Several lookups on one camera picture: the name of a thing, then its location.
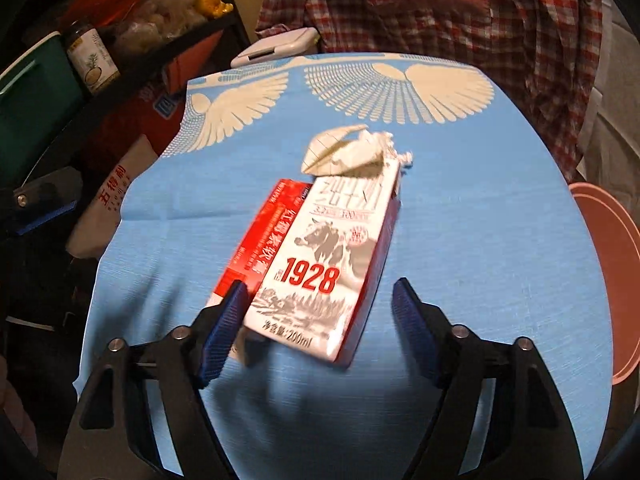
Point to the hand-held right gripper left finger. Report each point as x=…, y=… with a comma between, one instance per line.
x=220, y=330

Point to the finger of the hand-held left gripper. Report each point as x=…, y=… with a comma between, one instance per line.
x=47, y=215

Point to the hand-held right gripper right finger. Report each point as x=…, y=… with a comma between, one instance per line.
x=415, y=330

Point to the white and red milk carton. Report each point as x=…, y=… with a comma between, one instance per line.
x=320, y=260

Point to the pink plastic bucket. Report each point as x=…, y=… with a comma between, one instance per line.
x=615, y=285

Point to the white sack with red print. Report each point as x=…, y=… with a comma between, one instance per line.
x=110, y=195

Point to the green box with white lid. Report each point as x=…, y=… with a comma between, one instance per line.
x=35, y=110

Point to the large red packet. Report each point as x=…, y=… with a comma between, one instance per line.
x=140, y=120

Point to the blue winged tablecloth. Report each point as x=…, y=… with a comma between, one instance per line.
x=475, y=210

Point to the glass jar with label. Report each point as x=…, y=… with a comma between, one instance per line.
x=92, y=67

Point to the black shelf rack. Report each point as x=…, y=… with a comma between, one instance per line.
x=150, y=66

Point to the crumpled white tissue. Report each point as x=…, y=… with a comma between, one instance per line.
x=380, y=152

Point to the crumpled cream paper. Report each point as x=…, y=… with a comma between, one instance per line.
x=325, y=152

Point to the clear plastic bags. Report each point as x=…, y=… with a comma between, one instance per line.
x=155, y=25

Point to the yellow figurine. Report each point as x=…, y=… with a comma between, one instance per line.
x=212, y=6

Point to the white flat box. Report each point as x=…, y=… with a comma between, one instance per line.
x=275, y=47

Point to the white plastic furniture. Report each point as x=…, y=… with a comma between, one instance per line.
x=615, y=125

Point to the red plaid shirt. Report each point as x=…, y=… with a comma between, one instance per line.
x=450, y=10

